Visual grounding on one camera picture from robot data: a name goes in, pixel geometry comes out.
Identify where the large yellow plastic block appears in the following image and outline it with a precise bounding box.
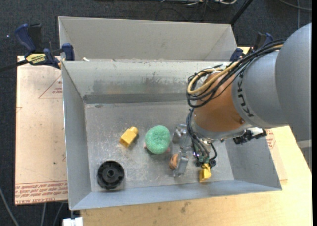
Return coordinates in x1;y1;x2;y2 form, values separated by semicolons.
119;126;139;148

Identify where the small yellow plastic block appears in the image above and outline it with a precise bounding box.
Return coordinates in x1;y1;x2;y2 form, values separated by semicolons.
199;163;212;183

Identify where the brown cardboard board, red print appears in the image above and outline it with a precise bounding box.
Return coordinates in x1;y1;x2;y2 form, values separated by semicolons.
14;55;289;206

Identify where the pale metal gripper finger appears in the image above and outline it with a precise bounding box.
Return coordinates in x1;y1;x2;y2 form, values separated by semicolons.
172;124;188;144
173;155;190;178

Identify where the green round mesh scrubber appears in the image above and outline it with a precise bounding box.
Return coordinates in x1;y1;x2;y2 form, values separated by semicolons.
144;125;172;155

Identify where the grey metal bin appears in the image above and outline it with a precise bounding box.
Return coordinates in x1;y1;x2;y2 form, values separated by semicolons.
58;16;283;211

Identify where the black round plastic wheel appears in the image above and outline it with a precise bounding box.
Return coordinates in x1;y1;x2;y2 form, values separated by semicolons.
96;160;125;191

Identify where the orange-brown ring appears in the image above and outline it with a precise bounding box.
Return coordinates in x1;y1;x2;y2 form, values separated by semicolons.
169;153;180;170

